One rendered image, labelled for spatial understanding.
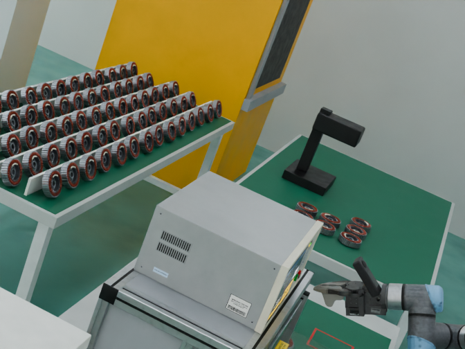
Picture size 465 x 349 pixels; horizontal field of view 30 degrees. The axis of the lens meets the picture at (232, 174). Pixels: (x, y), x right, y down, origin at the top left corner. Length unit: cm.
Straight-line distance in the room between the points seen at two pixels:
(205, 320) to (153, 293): 15
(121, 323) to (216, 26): 384
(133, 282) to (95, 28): 615
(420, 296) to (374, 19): 525
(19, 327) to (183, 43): 435
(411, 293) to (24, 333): 113
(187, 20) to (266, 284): 390
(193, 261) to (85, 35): 620
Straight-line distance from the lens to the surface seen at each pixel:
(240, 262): 227
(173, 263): 234
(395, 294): 248
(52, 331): 186
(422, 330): 247
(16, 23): 607
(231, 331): 228
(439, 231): 505
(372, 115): 763
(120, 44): 620
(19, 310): 189
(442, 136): 760
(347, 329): 343
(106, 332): 235
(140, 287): 232
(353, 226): 441
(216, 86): 597
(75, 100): 455
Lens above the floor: 219
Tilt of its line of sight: 18 degrees down
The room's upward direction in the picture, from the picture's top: 21 degrees clockwise
